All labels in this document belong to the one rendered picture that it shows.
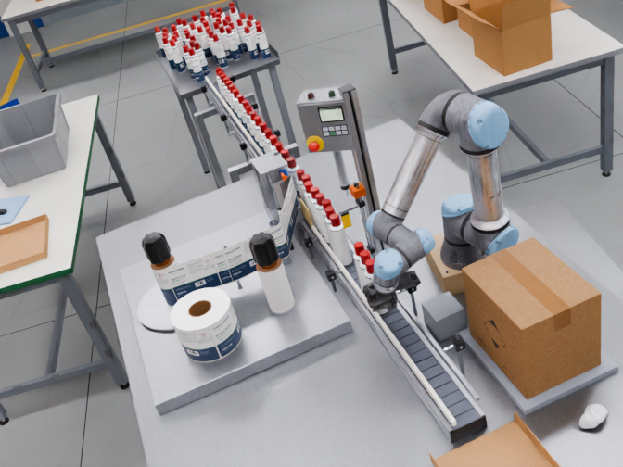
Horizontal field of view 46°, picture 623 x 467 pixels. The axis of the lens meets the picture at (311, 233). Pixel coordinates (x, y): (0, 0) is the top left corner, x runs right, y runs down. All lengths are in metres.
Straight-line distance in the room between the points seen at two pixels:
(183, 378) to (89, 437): 1.36
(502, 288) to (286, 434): 0.74
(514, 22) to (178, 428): 2.49
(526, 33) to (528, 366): 2.18
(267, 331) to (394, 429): 0.57
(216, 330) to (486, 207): 0.91
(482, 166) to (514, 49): 1.82
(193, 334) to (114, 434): 1.39
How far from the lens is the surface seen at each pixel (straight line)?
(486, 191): 2.16
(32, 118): 4.63
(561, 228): 2.74
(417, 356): 2.25
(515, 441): 2.09
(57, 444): 3.79
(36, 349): 4.38
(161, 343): 2.58
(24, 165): 4.17
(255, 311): 2.55
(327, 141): 2.45
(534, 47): 3.94
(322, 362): 2.37
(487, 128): 2.01
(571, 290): 2.05
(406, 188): 2.13
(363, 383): 2.28
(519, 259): 2.16
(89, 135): 4.45
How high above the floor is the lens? 2.50
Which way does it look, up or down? 35 degrees down
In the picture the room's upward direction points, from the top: 16 degrees counter-clockwise
